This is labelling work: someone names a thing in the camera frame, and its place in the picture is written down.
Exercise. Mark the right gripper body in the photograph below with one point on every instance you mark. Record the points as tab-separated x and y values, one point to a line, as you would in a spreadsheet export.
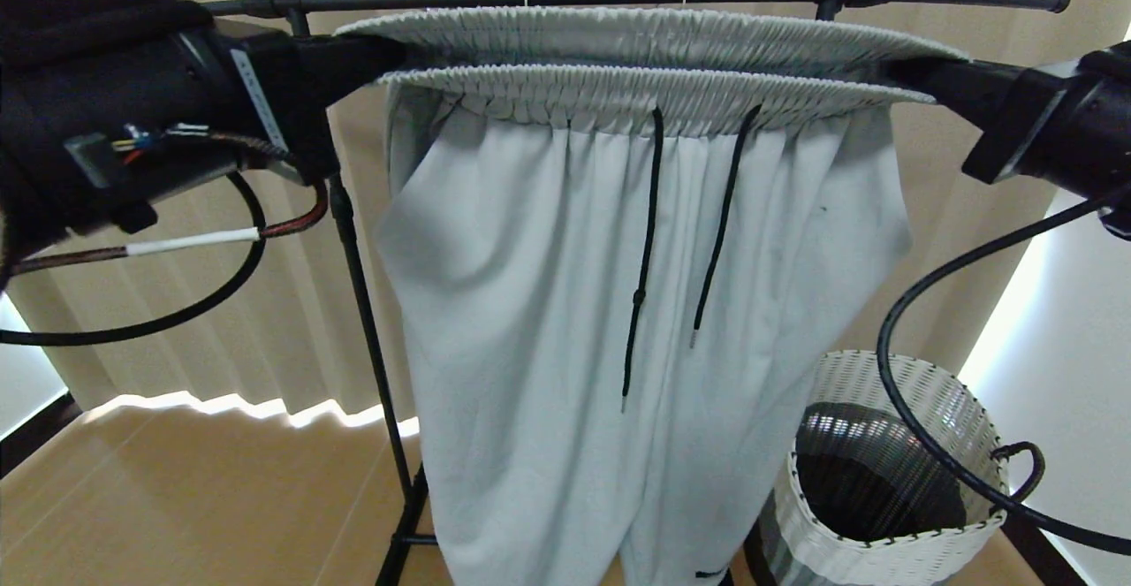
1069	126

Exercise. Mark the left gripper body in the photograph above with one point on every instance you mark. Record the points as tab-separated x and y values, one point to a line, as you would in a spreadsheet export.
177	100

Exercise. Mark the pale grey shorts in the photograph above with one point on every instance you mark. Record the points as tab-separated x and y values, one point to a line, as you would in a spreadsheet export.
574	303

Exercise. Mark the white laundry basket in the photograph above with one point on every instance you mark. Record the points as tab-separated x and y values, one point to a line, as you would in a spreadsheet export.
884	559

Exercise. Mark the beige curtain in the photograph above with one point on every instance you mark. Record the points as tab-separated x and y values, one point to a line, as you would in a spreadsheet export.
292	338

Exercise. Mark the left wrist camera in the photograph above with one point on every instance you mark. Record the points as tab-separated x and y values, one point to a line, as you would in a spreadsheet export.
88	11

